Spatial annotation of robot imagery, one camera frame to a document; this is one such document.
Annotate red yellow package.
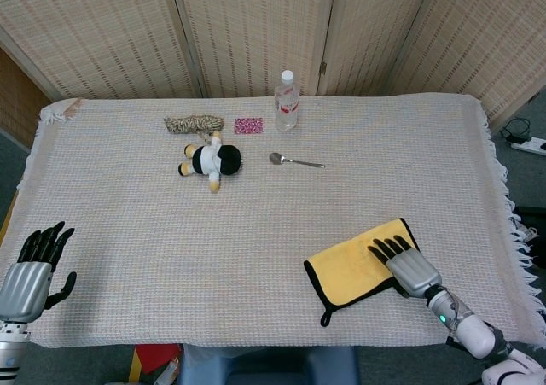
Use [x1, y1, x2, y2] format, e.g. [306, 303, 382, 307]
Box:
[129, 343, 183, 385]

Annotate beige waffle-weave tablecloth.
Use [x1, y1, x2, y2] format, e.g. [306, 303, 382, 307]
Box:
[0, 92, 546, 351]

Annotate patterned beige fabric pouch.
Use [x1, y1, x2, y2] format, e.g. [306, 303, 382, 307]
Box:
[164, 114, 226, 136]

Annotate woven folding screen panel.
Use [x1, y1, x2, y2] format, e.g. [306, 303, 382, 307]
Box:
[315, 0, 445, 97]
[0, 0, 206, 102]
[168, 0, 338, 100]
[390, 0, 546, 133]

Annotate white power strip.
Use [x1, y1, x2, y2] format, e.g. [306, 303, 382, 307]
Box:
[510, 137, 546, 156]

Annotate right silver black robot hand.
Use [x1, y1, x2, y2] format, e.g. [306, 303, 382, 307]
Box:
[367, 234, 444, 300]

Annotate black white yellow plush doll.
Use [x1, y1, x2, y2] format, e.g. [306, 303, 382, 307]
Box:
[177, 131, 243, 195]

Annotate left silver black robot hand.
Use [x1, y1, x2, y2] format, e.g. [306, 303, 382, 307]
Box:
[0, 221, 78, 324]

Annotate yellow grey black-trimmed towel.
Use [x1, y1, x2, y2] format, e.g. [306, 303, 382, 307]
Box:
[303, 217, 421, 329]

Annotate clear plastic water bottle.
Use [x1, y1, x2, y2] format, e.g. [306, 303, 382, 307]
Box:
[274, 69, 299, 132]

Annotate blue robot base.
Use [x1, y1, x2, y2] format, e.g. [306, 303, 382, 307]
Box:
[177, 344, 362, 385]

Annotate metal spoon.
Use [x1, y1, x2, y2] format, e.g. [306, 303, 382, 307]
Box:
[268, 152, 326, 169]

